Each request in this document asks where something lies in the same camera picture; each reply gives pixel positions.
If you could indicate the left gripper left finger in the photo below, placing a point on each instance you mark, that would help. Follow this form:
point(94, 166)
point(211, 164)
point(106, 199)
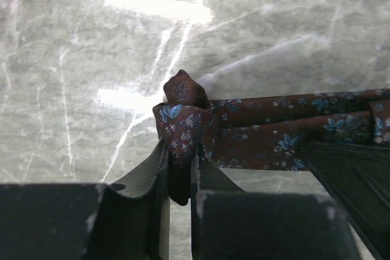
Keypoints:
point(128, 219)

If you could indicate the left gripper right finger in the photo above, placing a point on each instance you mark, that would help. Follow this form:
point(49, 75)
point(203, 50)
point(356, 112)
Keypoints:
point(230, 223)

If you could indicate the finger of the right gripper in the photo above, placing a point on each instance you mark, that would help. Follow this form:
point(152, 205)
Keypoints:
point(357, 177)

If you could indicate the brown blue floral tie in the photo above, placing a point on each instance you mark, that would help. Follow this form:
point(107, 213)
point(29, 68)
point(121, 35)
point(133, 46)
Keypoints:
point(260, 133)

